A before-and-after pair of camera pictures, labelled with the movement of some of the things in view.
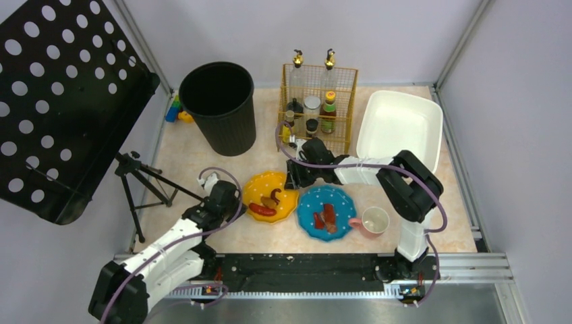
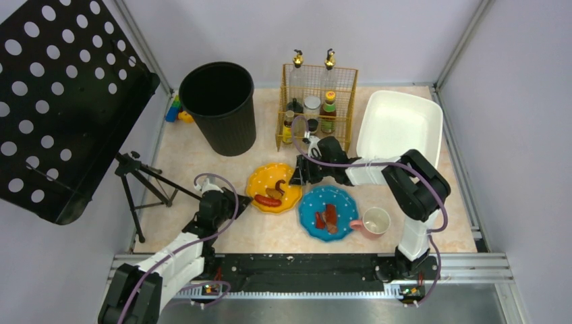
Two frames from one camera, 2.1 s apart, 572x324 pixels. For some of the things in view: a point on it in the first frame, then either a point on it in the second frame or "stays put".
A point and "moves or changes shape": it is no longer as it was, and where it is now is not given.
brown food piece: (268, 202) → (274, 193)
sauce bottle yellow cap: (328, 113) stays put
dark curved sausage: (273, 195) → (278, 187)
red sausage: (262, 210) → (266, 201)
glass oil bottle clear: (296, 88) stays put
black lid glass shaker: (295, 106) stays put
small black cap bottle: (311, 125) stays put
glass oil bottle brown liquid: (330, 81) stays put
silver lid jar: (311, 107) stays put
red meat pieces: (326, 219) stays put
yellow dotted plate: (261, 184) moves or changes shape
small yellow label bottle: (289, 125) stays put
